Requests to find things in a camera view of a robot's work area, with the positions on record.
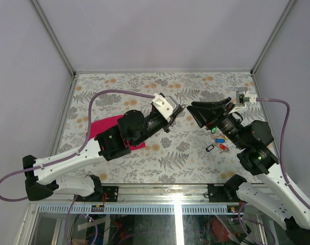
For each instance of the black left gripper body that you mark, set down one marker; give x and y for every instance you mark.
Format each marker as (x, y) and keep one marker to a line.
(154, 124)

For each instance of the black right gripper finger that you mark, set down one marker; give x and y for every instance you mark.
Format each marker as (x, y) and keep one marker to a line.
(217, 106)
(208, 117)

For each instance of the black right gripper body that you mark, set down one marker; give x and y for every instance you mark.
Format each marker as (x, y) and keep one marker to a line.
(227, 122)

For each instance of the red key tag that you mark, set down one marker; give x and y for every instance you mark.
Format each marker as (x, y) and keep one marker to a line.
(223, 147)

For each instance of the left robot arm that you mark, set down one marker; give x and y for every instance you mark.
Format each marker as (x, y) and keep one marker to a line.
(50, 174)

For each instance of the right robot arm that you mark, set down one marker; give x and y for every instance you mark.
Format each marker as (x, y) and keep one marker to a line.
(291, 208)

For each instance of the black key tag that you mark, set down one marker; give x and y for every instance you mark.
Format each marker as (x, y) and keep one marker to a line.
(210, 148)

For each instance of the floral patterned table mat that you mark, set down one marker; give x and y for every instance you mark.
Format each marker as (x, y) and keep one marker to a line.
(178, 156)

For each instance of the pink folded cloth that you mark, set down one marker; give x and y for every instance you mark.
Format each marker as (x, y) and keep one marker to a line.
(100, 126)

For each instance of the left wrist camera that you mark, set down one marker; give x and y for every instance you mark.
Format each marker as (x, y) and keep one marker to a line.
(165, 105)

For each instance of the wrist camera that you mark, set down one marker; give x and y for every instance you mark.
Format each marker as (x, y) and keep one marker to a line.
(243, 99)
(165, 105)

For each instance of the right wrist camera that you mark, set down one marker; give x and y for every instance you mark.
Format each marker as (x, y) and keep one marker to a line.
(243, 99)

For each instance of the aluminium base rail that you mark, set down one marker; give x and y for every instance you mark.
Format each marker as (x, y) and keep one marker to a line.
(170, 192)

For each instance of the white perforated cable duct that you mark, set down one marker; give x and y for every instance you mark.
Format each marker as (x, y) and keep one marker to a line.
(134, 209)

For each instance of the left aluminium frame post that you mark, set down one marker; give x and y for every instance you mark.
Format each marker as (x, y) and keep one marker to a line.
(52, 36)

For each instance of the aluminium frame post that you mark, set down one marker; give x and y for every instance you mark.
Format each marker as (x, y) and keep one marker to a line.
(284, 15)
(52, 36)

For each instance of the right aluminium frame post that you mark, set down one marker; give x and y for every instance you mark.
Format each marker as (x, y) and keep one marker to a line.
(284, 15)

